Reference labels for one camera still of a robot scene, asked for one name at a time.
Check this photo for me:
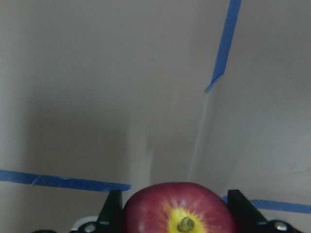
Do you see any red yellow apple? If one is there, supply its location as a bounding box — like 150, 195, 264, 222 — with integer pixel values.
122, 183, 241, 233

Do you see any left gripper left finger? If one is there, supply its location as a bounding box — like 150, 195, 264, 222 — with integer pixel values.
96, 190, 122, 233

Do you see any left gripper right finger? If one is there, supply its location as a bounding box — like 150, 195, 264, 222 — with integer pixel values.
227, 189, 268, 233

